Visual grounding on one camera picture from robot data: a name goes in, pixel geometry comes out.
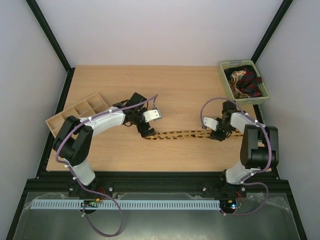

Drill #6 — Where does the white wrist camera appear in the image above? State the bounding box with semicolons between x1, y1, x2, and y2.
142;109;162;123
201;117;219;131

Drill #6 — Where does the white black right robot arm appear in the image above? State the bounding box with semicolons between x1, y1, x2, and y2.
202;100;280;196

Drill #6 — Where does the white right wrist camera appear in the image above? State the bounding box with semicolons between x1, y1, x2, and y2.
201;117;219;131

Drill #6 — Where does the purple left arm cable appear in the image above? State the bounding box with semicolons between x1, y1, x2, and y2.
54;93;159;237

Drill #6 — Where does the green perforated plastic basket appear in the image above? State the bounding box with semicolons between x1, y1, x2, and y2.
219;60;270;105

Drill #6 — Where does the light blue slotted cable duct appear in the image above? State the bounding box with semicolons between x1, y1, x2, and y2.
30;199;221;211

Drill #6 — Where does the black aluminium frame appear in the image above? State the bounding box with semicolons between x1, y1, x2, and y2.
6;0;307;240

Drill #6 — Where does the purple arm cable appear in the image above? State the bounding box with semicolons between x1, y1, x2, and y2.
54;93;159;237
200;97;273;217

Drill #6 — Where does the floral patterned tie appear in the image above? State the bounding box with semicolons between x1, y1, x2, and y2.
230;70;247;85

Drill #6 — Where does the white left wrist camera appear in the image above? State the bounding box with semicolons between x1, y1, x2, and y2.
142;109;162;123

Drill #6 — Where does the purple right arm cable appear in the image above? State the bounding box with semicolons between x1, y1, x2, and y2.
200;97;273;217

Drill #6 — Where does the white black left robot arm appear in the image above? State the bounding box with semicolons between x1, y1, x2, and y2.
52;92;162;186

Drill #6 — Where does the yellow beetle print tie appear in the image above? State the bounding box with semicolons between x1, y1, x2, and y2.
143;129;244;141

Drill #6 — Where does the wooden compartment tray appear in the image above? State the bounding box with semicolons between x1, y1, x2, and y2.
46;93;109;138

